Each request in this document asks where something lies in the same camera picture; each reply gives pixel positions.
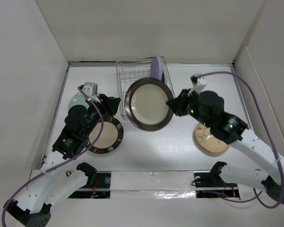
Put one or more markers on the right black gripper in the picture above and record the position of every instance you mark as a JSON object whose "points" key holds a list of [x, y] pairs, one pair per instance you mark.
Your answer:
{"points": [[178, 103]]}

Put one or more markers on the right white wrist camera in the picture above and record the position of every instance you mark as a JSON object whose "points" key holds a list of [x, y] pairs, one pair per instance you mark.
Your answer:
{"points": [[198, 82]]}

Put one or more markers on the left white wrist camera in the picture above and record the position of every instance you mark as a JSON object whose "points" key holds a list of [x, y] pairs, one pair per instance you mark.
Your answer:
{"points": [[89, 91]]}

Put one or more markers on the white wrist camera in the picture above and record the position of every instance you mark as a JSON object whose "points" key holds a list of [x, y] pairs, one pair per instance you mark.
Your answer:
{"points": [[198, 82], [89, 91]]}

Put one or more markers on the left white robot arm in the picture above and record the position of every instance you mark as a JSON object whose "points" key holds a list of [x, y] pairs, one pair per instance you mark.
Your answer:
{"points": [[60, 176]]}

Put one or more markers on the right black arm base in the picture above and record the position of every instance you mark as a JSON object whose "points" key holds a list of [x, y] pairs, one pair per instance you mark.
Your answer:
{"points": [[208, 188]]}

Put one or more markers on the metal wire dish rack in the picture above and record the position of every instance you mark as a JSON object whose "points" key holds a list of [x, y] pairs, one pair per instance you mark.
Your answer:
{"points": [[128, 73]]}

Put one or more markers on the rectangular light green plate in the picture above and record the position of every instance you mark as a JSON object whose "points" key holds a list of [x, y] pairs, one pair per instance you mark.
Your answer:
{"points": [[165, 79]]}

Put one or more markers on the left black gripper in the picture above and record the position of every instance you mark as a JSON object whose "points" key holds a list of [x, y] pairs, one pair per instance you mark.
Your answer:
{"points": [[109, 104]]}

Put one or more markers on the purple round plate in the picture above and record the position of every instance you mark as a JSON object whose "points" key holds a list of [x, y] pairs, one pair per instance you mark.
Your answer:
{"points": [[156, 69]]}

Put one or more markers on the brown rimmed deep plate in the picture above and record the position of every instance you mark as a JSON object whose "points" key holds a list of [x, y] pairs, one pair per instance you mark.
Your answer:
{"points": [[145, 104]]}

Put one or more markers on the striped rim beige plate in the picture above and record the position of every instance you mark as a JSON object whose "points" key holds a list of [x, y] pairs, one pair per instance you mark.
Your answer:
{"points": [[110, 138]]}

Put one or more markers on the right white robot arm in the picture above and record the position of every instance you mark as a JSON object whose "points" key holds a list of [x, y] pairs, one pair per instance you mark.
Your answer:
{"points": [[236, 133]]}

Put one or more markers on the round light green plate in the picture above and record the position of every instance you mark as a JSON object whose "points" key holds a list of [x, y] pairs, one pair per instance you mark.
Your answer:
{"points": [[78, 99]]}

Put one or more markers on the beige bird pattern plate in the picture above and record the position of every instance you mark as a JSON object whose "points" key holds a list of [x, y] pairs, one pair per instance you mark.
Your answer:
{"points": [[207, 141]]}

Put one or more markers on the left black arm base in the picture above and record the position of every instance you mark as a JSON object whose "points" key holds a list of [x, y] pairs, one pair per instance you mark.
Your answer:
{"points": [[99, 188]]}

